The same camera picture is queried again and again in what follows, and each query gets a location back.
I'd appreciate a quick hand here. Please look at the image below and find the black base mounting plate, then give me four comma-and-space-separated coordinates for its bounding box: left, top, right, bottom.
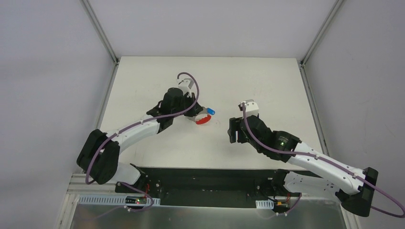
114, 167, 336, 209

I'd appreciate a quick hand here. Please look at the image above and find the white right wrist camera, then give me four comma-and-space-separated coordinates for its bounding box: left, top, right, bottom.
238, 99, 259, 117

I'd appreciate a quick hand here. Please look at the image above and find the right white cable duct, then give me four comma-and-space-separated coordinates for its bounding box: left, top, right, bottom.
255, 200, 274, 209

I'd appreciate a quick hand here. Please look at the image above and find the white cable duct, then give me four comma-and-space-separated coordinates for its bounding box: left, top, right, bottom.
78, 194, 160, 207
255, 200, 274, 209

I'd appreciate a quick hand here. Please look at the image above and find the left white cable duct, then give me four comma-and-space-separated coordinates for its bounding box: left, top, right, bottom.
78, 194, 160, 207

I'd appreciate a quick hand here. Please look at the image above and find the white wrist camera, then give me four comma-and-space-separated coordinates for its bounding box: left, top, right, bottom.
177, 78, 194, 97
238, 99, 259, 117

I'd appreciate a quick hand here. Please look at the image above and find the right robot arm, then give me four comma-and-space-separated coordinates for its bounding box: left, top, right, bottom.
227, 115, 378, 217

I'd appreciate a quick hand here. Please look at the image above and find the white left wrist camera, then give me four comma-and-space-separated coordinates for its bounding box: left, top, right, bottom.
177, 78, 194, 97

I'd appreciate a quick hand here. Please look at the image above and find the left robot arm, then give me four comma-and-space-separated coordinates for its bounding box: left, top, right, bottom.
76, 88, 206, 193

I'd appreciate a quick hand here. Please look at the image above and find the metal key holder red handle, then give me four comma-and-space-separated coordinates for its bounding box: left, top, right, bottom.
186, 107, 212, 125

